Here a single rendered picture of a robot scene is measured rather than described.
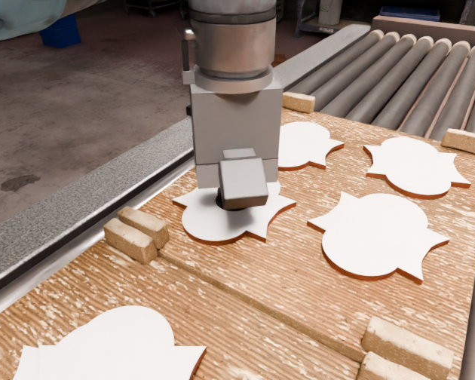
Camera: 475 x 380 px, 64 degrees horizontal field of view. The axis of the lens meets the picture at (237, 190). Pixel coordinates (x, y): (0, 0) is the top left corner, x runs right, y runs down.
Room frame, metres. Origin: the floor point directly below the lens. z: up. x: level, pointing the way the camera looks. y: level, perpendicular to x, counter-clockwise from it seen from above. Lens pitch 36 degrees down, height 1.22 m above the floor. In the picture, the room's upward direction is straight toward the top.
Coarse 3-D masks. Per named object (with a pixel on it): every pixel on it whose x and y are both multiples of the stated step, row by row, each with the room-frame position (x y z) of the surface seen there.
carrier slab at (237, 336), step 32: (96, 256) 0.27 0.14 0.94; (128, 256) 0.27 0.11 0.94; (64, 288) 0.23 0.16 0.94; (96, 288) 0.23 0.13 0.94; (128, 288) 0.23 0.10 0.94; (160, 288) 0.23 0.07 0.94; (192, 288) 0.23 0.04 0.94; (0, 320) 0.20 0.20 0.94; (32, 320) 0.20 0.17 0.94; (64, 320) 0.20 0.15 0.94; (192, 320) 0.20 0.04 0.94; (224, 320) 0.20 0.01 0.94; (256, 320) 0.20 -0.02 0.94; (0, 352) 0.17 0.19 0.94; (224, 352) 0.17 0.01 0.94; (256, 352) 0.17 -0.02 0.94; (288, 352) 0.17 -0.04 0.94; (320, 352) 0.17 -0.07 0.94
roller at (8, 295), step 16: (352, 48) 1.08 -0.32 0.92; (368, 48) 1.15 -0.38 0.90; (336, 64) 0.95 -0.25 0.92; (304, 80) 0.83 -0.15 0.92; (320, 80) 0.86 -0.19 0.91; (192, 160) 0.49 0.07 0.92; (176, 176) 0.45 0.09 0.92; (144, 192) 0.41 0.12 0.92; (96, 224) 0.34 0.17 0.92; (80, 240) 0.32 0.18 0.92; (96, 240) 0.32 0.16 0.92; (48, 256) 0.29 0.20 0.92; (64, 256) 0.29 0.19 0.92; (32, 272) 0.27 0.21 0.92; (48, 272) 0.27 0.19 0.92; (16, 288) 0.25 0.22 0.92; (32, 288) 0.25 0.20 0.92; (0, 304) 0.23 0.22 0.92
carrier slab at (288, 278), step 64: (384, 128) 0.56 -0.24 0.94; (320, 192) 0.38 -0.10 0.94; (384, 192) 0.38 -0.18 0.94; (448, 192) 0.38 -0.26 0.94; (192, 256) 0.27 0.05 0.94; (256, 256) 0.27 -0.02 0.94; (320, 256) 0.27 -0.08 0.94; (448, 256) 0.27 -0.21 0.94; (320, 320) 0.20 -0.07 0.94; (448, 320) 0.20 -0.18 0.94
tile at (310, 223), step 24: (336, 216) 0.33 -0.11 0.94; (360, 216) 0.33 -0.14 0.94; (384, 216) 0.33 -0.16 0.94; (408, 216) 0.33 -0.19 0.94; (336, 240) 0.29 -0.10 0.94; (360, 240) 0.29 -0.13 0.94; (384, 240) 0.29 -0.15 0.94; (408, 240) 0.29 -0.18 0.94; (432, 240) 0.29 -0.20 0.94; (336, 264) 0.26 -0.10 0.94; (360, 264) 0.26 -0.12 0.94; (384, 264) 0.26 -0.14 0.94; (408, 264) 0.26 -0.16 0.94
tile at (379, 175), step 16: (384, 144) 0.49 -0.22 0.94; (400, 144) 0.49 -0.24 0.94; (416, 144) 0.49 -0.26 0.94; (384, 160) 0.45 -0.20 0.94; (400, 160) 0.45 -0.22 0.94; (416, 160) 0.45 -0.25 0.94; (432, 160) 0.45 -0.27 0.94; (448, 160) 0.45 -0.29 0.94; (368, 176) 0.42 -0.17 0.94; (384, 176) 0.41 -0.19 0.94; (400, 176) 0.41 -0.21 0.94; (416, 176) 0.41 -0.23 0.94; (432, 176) 0.41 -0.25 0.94; (448, 176) 0.41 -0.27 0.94; (400, 192) 0.38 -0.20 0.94; (416, 192) 0.37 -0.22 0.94; (432, 192) 0.37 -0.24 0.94
